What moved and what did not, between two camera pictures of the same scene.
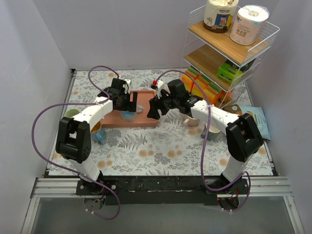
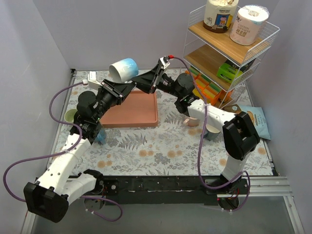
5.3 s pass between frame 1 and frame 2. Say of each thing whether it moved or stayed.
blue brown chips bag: stayed
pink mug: stayed
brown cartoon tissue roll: stayed
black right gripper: moved
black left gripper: moved
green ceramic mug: stayed
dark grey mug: stayed
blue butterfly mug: stayed
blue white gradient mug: moved
